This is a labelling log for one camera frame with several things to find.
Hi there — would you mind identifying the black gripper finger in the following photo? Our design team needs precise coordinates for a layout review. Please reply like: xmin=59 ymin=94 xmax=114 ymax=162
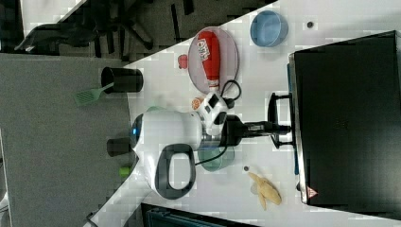
xmin=246 ymin=121 xmax=291 ymax=131
xmin=247 ymin=131 xmax=290 ymax=138

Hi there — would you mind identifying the black toaster oven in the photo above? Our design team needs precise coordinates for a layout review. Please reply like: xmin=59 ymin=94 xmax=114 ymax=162
xmin=288 ymin=30 xmax=401 ymax=219

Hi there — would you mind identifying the grey round plate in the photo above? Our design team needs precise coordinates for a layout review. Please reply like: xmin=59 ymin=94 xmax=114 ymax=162
xmin=187 ymin=26 xmax=239 ymax=94

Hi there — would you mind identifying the black cup holder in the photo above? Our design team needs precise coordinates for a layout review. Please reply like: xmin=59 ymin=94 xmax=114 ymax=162
xmin=100 ymin=67 xmax=144 ymax=94

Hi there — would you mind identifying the blue bowl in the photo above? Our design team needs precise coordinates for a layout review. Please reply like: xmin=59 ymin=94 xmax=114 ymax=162
xmin=250 ymin=10 xmax=288 ymax=47

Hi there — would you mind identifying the black office chair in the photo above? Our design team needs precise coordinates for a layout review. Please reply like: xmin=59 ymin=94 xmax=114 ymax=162
xmin=14 ymin=0 xmax=153 ymax=52

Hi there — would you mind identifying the red toy strawberry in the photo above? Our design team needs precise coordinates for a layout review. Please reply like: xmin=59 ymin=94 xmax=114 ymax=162
xmin=178 ymin=54 xmax=188 ymax=69

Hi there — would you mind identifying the red ketchup bottle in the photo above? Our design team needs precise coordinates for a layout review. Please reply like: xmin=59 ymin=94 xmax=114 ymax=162
xmin=197 ymin=31 xmax=220 ymax=91

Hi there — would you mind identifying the small green block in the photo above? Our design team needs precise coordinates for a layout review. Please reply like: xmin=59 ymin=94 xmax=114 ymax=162
xmin=119 ymin=166 xmax=131 ymax=177

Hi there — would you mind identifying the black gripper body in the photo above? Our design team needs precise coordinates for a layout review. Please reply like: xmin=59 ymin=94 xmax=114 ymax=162
xmin=220 ymin=114 xmax=248 ymax=147

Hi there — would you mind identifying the peeled banana toy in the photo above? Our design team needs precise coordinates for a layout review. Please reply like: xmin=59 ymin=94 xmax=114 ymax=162
xmin=248 ymin=172 xmax=282 ymax=210

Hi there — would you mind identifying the black cylinder post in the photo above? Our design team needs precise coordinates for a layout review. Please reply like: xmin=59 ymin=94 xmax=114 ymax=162
xmin=107 ymin=137 xmax=131 ymax=157

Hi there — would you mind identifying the orange slice toy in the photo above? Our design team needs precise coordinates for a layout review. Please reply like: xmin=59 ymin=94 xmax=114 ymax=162
xmin=191 ymin=97 xmax=203 ymax=110

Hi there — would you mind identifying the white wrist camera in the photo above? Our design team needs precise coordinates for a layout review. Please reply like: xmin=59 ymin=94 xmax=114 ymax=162
xmin=198 ymin=92 xmax=228 ymax=135

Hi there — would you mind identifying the green spatula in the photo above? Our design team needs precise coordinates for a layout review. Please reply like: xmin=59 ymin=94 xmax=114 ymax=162
xmin=74 ymin=83 xmax=113 ymax=106

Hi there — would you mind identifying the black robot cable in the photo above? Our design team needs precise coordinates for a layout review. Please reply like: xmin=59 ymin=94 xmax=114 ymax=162
xmin=194 ymin=79 xmax=243 ymax=166

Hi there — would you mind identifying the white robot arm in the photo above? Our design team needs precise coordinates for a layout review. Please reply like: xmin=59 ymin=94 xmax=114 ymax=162
xmin=130 ymin=109 xmax=290 ymax=200

